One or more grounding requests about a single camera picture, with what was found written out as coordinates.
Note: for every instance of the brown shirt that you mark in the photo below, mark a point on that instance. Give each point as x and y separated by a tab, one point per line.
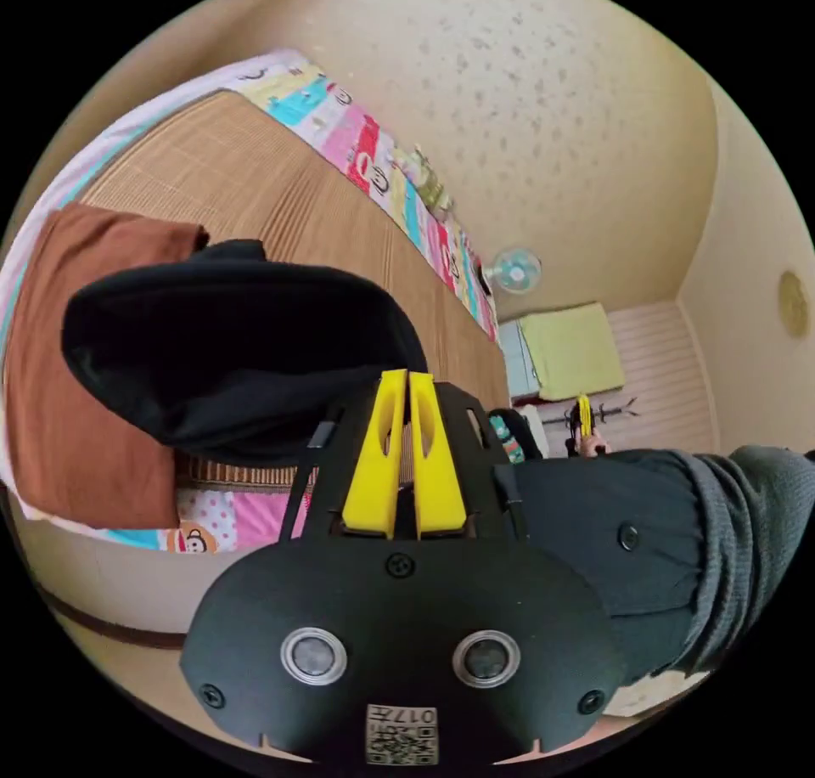
83	370

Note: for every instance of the window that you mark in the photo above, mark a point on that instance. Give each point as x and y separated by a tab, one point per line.
514	357

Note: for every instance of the person's body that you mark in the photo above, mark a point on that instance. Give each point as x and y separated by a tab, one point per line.
637	536

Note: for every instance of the person's right hand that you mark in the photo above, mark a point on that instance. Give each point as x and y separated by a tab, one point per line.
597	448

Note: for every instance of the black pants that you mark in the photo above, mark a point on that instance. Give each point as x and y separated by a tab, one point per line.
242	345

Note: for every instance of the yellow-green curtain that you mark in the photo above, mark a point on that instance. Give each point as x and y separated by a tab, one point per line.
573	351

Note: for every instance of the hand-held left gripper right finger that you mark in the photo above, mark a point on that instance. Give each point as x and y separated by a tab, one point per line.
436	478

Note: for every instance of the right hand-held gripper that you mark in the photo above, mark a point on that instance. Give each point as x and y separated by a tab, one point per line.
575	434

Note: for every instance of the bed with woven mat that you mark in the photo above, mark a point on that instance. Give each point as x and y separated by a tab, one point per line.
305	198

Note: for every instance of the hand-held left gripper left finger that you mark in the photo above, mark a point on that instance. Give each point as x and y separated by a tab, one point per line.
372	472

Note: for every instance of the black coat rack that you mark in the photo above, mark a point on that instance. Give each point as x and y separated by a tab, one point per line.
614	410

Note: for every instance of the small teal fan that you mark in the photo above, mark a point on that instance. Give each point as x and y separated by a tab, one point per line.
513	271

